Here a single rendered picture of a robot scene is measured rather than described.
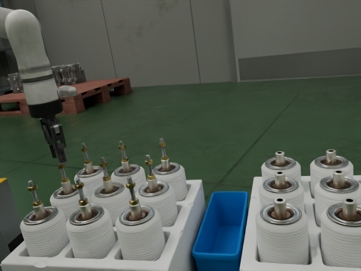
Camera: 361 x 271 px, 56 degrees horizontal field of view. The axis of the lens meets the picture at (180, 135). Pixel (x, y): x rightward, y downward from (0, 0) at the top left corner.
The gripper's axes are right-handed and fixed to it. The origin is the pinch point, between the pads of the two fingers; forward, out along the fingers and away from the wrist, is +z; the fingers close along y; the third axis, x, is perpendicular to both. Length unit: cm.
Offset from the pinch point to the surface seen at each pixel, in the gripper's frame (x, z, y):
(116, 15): 157, -51, -314
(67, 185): -0.1, 8.0, 1.2
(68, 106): 59, 28, -238
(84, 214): -0.9, 9.0, 17.7
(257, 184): 44, 17, 24
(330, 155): 53, 8, 40
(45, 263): -10.9, 17.5, 15.4
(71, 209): -1.2, 13.0, 4.7
